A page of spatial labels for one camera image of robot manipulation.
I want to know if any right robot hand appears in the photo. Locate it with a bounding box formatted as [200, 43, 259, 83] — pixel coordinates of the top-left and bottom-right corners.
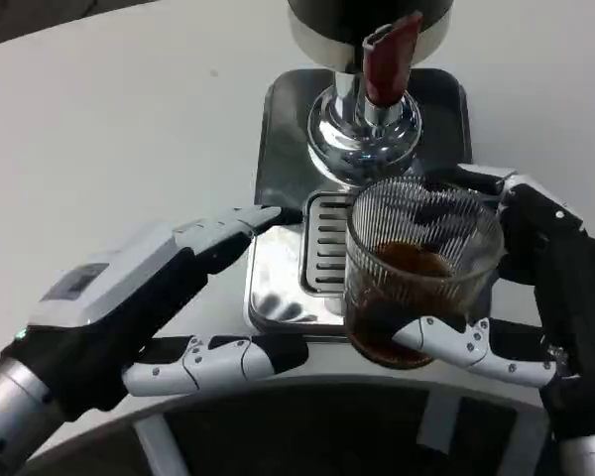
[391, 164, 595, 441]

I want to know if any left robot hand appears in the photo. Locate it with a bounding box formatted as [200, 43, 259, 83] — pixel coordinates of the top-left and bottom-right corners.
[0, 203, 311, 413]

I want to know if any steel drip tray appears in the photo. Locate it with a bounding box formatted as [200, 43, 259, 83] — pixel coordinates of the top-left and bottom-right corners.
[247, 67, 475, 332]

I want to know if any black steel drink dispenser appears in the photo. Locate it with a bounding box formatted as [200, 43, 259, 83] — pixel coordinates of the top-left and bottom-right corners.
[285, 0, 455, 183]

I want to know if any clear ribbed glass cup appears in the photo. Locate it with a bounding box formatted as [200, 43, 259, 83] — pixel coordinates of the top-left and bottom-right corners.
[344, 176, 506, 371]

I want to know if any slotted steel drip grid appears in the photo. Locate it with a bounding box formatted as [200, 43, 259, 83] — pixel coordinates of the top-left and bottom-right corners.
[312, 200, 359, 295]

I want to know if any red tap handle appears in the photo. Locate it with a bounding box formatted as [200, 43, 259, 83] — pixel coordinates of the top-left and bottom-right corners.
[361, 12, 424, 108]

